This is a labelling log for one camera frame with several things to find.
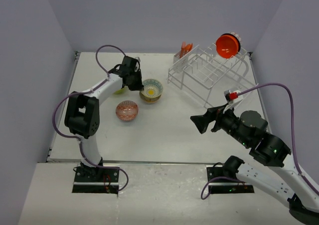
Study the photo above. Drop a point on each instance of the white cutlery holder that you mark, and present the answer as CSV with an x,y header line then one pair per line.
x,y
179,62

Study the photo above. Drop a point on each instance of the white red lattice bowl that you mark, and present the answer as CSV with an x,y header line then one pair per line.
x,y
238,37

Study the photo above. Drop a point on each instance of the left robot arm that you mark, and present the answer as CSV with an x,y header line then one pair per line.
x,y
82,116

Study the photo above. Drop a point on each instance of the red patterned glass bowl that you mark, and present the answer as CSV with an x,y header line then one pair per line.
x,y
127,110

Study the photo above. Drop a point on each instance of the black bowl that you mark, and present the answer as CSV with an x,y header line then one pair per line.
x,y
231,42

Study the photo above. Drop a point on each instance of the orange plastic fork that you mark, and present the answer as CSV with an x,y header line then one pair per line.
x,y
182,51

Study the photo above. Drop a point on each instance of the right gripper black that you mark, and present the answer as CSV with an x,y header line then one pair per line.
x,y
214,113

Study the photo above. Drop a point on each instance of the orange plastic spoon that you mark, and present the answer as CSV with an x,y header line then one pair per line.
x,y
188,48

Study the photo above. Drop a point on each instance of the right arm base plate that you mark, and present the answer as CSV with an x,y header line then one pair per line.
x,y
223,186

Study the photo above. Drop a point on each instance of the white wire dish rack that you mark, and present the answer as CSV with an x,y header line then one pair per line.
x,y
202,82

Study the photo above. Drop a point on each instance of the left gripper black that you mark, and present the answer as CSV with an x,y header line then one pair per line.
x,y
139,86

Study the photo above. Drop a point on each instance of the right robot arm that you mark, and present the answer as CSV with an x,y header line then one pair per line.
x,y
269,150

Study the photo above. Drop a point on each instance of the orange bowl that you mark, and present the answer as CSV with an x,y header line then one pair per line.
x,y
222,50

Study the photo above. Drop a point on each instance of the blue yellow sun bowl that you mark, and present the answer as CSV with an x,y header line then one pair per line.
x,y
152,88

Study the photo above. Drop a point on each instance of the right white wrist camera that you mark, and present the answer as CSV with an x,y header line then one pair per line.
x,y
233,99

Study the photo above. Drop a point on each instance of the lime green bowl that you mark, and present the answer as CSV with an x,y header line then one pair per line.
x,y
120,91

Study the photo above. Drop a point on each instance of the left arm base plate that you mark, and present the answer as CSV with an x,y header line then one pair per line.
x,y
92,180

